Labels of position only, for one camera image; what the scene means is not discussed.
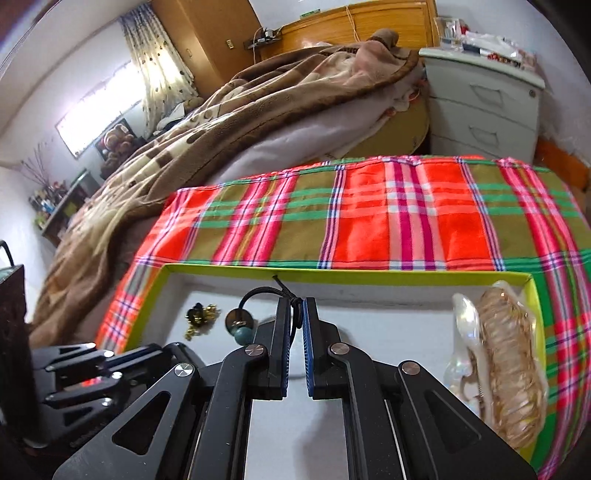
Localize black hair tie teal bead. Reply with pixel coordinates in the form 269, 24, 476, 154
225, 275, 305, 348

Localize wooden headboard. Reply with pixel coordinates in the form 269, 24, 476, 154
257, 0, 438, 62

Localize white tray green rim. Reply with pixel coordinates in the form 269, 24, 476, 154
98, 263, 549, 480

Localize dark shelf with bottles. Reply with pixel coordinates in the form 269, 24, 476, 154
28, 170, 101, 247

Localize dried branches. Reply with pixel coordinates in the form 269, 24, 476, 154
17, 142, 52, 188

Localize pearly gold hair claw clip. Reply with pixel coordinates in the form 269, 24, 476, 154
444, 281, 551, 452

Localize power strip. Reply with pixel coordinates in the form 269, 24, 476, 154
244, 27, 283, 49

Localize dotted curtain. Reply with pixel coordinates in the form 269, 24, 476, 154
119, 6, 200, 139

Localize window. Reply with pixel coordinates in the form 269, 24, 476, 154
55, 60, 145, 158

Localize white nightstand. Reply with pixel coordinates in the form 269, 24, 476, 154
418, 46, 546, 165

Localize brown fleece blanket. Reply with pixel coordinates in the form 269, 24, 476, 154
27, 28, 422, 326

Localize clutter on nightstand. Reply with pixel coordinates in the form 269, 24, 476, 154
433, 16, 537, 71

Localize red green plaid cloth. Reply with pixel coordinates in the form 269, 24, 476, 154
93, 154, 591, 480

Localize wooden wardrobe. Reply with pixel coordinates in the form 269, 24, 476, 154
151, 0, 262, 101

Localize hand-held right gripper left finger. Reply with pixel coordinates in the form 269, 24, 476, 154
53, 298, 296, 480

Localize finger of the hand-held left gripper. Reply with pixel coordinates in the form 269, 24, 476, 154
42, 373, 139, 446
31, 342, 181, 385

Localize pale lavender bed sheet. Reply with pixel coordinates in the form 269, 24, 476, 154
217, 90, 431, 186

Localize gold bead black hair tie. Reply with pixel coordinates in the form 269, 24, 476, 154
185, 302, 221, 341

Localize brown stuffed toys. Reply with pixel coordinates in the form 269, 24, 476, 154
95, 119, 140, 178

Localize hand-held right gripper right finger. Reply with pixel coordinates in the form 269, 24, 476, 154
302, 298, 539, 480

